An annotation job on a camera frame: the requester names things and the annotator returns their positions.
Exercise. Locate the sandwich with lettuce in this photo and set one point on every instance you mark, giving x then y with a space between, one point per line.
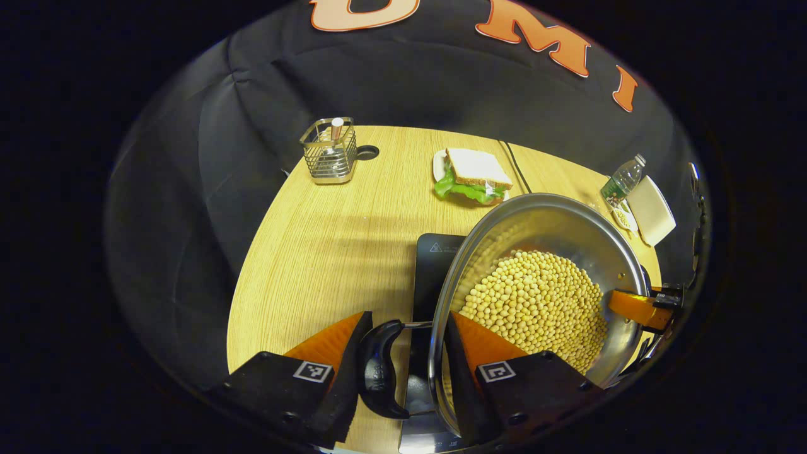
476 173

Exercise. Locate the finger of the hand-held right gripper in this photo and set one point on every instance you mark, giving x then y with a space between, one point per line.
637 309

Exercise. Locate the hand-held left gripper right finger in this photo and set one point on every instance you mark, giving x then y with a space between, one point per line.
463 391

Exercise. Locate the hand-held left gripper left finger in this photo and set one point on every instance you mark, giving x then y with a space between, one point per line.
343 384

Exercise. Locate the black induction cooktop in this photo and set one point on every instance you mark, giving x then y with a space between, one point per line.
432 265

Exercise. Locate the black backdrop cloth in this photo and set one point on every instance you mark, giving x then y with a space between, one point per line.
410 82

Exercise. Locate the white divided tray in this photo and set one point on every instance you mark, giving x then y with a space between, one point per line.
624 219

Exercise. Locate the small heap of soybeans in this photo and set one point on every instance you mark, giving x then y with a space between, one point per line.
621 217

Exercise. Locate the stainless steel pot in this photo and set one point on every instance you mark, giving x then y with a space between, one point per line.
548 221

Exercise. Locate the clear plastic water bottle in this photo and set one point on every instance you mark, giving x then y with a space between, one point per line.
621 183

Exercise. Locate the glass shaker copper cap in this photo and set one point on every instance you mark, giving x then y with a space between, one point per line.
336 135

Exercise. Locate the pile of yellow soybeans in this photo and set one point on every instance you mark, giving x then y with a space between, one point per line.
536 302

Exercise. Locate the white toaster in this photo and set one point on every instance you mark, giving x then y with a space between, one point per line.
652 211

